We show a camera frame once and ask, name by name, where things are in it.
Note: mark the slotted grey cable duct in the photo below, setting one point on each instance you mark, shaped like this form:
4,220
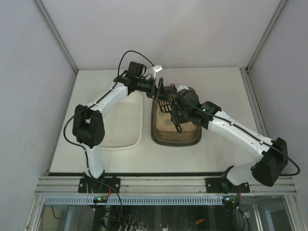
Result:
135,200

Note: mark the black slotted litter scoop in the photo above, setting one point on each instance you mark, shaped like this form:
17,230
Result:
165,107

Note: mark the brown translucent litter box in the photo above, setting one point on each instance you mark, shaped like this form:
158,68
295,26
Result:
164,142

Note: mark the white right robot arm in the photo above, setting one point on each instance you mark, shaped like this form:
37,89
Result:
269,157

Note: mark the aluminium corner post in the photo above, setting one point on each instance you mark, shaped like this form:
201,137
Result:
275,17
55,33

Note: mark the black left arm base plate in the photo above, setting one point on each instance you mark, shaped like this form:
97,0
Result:
103,185

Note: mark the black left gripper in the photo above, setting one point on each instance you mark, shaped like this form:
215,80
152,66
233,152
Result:
154,88

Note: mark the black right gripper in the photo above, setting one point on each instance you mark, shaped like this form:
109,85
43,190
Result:
175,109

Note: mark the right side aluminium rail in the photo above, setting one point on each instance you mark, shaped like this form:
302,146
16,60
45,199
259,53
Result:
254,103

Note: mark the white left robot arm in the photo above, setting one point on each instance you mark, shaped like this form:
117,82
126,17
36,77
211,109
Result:
88,124

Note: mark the left aluminium corner post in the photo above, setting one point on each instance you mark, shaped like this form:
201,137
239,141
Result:
55,33

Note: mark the white plastic waste tray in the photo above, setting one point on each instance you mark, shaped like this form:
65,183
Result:
123,124

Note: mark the aluminium front frame rail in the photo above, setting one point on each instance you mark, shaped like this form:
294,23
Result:
65,185

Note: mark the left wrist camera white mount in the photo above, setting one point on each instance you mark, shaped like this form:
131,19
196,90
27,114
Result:
156,69

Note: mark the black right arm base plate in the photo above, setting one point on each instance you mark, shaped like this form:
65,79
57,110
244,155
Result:
220,185

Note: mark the right aluminium corner post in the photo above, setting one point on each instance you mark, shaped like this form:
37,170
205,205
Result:
275,17

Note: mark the grey-green clump lower left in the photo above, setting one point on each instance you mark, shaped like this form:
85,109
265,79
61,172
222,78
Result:
168,122

